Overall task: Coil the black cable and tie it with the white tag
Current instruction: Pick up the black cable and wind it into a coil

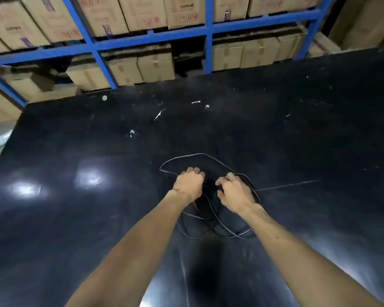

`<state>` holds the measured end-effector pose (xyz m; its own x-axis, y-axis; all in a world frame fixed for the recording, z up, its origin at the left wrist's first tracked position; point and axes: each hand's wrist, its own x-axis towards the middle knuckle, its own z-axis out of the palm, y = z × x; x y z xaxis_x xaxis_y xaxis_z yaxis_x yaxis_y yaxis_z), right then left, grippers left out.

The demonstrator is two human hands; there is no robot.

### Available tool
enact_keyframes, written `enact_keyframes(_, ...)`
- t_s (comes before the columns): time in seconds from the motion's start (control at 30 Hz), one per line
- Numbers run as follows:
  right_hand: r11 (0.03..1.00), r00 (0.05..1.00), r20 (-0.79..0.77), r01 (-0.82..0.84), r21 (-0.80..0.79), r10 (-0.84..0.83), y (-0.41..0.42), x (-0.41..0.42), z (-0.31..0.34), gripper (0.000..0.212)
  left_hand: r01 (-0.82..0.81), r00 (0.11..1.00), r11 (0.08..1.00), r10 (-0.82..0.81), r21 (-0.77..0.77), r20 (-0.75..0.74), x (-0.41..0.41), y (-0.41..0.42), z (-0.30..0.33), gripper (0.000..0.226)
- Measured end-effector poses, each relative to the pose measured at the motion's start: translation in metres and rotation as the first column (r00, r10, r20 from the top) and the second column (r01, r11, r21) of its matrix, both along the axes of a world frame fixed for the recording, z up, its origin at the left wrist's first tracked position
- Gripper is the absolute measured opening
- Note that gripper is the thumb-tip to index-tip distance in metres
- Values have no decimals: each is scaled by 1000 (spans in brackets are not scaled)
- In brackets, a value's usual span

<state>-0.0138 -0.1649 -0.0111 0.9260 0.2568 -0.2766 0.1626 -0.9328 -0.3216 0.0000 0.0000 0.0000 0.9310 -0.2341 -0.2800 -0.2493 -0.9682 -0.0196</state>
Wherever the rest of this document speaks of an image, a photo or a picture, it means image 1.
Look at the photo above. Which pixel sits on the cluster of white crumbs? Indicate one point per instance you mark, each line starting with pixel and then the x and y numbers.
pixel 132 133

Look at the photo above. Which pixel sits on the blue metal shelf rack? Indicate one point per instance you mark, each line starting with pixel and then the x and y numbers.
pixel 131 40

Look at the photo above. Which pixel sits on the person's left forearm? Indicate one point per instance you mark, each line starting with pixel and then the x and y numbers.
pixel 131 252

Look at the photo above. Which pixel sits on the rows of brown cardboard boxes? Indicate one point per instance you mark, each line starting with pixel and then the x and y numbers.
pixel 140 12

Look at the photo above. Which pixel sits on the person's right hand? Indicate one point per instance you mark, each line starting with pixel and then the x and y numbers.
pixel 236 195

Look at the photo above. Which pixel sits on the thin white sliver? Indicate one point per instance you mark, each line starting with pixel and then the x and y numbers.
pixel 159 114

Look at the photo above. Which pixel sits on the person's left hand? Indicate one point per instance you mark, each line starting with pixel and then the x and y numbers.
pixel 188 185

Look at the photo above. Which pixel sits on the tall cardboard carton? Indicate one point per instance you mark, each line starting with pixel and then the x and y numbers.
pixel 0 105

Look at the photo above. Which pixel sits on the small flat cardboard box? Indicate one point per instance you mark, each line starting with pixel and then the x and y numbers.
pixel 323 44

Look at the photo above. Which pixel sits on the person's right forearm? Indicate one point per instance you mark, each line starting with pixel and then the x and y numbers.
pixel 294 258

